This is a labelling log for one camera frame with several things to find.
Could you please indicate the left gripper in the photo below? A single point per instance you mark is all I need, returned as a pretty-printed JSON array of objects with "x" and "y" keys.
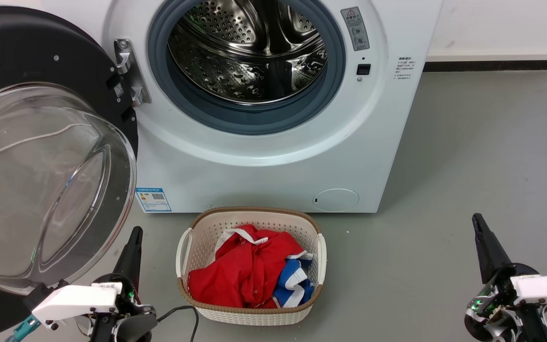
[{"x": 133, "y": 327}]

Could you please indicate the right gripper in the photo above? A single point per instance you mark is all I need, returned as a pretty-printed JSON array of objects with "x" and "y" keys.
[{"x": 492, "y": 319}]

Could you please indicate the black round glass washer door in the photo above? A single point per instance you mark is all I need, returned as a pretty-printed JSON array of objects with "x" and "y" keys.
[{"x": 17, "y": 47}]

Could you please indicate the white front-load washing machine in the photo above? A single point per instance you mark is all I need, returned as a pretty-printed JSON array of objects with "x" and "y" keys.
[{"x": 254, "y": 185}]

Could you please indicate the metal door hinge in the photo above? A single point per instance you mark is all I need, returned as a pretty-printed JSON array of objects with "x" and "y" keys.
[{"x": 133, "y": 71}]

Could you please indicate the black door latch socket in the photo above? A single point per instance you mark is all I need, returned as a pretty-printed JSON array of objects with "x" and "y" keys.
[{"x": 363, "y": 69}]

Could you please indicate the blue energy label sticker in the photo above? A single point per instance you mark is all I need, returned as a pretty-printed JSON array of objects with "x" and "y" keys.
[{"x": 153, "y": 199}]

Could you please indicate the red garment with white trim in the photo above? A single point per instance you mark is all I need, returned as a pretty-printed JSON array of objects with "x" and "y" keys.
[{"x": 245, "y": 271}]

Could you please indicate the white plastic laundry basket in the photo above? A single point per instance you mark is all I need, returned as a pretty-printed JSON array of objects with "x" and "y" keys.
[{"x": 254, "y": 316}]

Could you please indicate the blue and white garment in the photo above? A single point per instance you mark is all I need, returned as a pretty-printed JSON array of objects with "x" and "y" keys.
[{"x": 292, "y": 280}]

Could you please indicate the round white filter cover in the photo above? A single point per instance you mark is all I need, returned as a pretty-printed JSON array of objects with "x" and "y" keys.
[{"x": 336, "y": 200}]

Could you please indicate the small printed text sticker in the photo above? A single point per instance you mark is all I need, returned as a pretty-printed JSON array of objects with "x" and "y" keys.
[{"x": 404, "y": 67}]

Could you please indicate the stainless steel washer drum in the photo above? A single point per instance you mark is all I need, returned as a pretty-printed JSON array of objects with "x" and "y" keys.
[{"x": 235, "y": 71}]

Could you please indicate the grey warning sticker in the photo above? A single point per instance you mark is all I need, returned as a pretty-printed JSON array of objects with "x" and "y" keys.
[{"x": 355, "y": 28}]

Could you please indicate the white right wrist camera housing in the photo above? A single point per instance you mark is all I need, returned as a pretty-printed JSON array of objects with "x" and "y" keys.
[{"x": 546, "y": 289}]

